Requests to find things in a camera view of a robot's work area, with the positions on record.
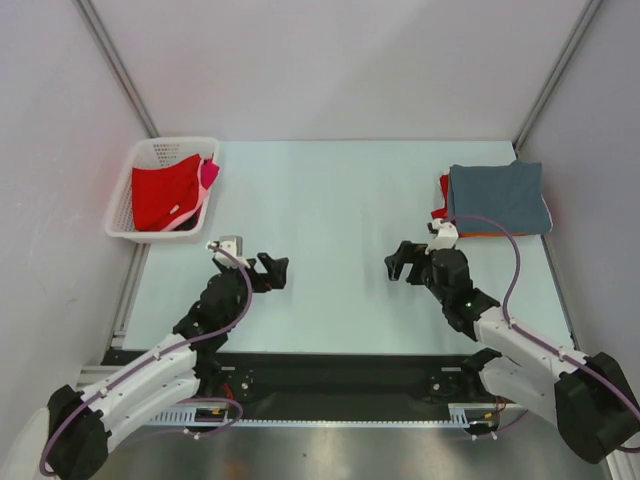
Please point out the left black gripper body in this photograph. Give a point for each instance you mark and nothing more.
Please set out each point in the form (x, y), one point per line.
(260, 282)

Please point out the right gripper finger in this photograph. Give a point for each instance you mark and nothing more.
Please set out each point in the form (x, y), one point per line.
(414, 257)
(395, 264)

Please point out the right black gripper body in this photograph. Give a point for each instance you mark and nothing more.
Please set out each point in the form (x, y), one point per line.
(420, 266)

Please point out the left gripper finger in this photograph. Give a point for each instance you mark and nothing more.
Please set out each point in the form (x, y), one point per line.
(275, 281)
(273, 266)

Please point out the red t shirt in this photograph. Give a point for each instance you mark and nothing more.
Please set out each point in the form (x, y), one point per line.
(160, 196)
(446, 209)

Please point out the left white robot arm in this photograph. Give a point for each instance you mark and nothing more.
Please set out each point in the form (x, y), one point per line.
(86, 425)

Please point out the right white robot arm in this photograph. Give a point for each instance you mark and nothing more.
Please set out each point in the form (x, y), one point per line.
(586, 398)

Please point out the orange folded t shirt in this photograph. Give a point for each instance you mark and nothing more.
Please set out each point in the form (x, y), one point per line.
(490, 234)

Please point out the red folded t shirt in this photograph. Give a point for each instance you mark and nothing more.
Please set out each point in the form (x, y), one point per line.
(446, 209)

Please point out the grey folded t shirt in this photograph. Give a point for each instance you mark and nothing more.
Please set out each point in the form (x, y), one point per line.
(497, 198)

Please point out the pink t shirt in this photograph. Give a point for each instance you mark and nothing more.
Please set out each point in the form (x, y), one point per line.
(208, 173)

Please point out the white plastic laundry basket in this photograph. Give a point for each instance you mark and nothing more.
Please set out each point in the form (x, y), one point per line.
(155, 154)

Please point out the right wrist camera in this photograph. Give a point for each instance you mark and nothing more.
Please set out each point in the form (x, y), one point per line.
(445, 235)

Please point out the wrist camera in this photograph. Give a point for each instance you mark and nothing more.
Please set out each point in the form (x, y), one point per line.
(228, 251)
(445, 235)

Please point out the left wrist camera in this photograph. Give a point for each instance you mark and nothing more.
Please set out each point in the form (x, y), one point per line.
(228, 251)

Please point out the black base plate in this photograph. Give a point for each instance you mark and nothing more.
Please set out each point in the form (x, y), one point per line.
(297, 388)

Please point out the right aluminium corner post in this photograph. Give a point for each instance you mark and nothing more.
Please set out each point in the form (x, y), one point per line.
(559, 68)

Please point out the aluminium corner post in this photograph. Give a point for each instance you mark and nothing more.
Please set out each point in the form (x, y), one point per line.
(108, 50)
(559, 68)

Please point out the left aluminium corner post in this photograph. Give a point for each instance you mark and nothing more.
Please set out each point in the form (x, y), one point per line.
(108, 50)

